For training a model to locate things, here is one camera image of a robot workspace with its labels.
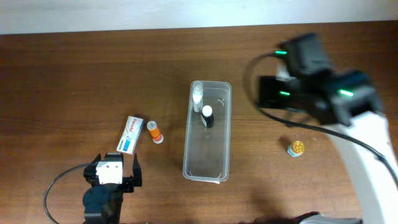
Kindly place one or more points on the orange effervescent tablet tube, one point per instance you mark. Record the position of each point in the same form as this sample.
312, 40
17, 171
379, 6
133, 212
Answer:
157, 137

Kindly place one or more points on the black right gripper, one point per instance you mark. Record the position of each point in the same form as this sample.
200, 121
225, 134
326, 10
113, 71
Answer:
268, 91

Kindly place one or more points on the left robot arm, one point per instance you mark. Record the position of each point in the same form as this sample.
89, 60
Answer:
103, 201

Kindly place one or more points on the dark bottle with white cap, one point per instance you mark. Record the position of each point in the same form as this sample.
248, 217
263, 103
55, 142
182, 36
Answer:
207, 116

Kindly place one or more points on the clear plastic container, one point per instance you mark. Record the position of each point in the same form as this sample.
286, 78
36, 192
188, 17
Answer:
207, 150

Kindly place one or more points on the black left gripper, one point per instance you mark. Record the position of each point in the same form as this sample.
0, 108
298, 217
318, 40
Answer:
127, 181

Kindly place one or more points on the white Panadol box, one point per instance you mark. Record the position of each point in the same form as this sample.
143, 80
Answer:
130, 135

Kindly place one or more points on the frosted white plastic bottle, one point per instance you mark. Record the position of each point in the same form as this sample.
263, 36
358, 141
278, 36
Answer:
197, 96

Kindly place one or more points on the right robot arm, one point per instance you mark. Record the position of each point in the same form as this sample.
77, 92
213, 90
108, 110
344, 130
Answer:
348, 110

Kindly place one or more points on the small jar with gold lid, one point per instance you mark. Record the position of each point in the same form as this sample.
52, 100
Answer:
296, 149

